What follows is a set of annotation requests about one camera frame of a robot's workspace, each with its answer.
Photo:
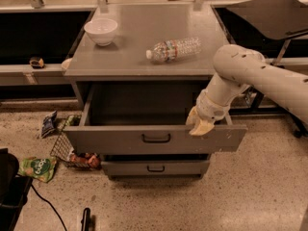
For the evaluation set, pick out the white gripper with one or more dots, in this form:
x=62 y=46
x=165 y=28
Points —
x=211 y=109

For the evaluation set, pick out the grey top drawer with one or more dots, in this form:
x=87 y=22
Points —
x=146 y=118

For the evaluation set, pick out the grey drawer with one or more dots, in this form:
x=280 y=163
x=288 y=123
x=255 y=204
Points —
x=152 y=168
x=146 y=118

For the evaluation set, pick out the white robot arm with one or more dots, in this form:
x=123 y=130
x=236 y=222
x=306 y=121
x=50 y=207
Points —
x=237 y=69

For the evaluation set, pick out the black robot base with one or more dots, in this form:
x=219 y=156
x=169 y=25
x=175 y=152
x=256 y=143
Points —
x=13 y=190

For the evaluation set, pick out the grey drawer cabinet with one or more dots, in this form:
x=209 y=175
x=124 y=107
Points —
x=139 y=28

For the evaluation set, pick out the grey bottom drawer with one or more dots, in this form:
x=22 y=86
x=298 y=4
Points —
x=152 y=168

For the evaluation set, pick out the black table top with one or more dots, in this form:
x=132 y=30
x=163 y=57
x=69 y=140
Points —
x=274 y=19

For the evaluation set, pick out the clear plastic water bottle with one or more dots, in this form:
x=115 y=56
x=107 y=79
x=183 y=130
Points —
x=173 y=49

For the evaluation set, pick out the red snack pack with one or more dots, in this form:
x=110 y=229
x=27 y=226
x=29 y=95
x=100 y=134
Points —
x=89 y=160

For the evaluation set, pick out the green chip bag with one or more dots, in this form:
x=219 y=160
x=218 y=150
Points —
x=71 y=120

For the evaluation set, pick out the white ceramic bowl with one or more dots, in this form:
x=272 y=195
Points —
x=101 y=31

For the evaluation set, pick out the black bar on floor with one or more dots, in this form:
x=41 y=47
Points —
x=86 y=220

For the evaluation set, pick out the blue snack bag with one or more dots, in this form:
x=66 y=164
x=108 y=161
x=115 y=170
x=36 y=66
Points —
x=48 y=125

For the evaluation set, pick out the green snack bag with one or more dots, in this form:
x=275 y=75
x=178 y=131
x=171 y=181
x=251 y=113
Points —
x=41 y=169

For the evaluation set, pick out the yellow tape measure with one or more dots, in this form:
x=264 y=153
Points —
x=36 y=62

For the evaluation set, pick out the wire mesh basket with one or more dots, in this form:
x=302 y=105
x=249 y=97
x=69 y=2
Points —
x=62 y=148

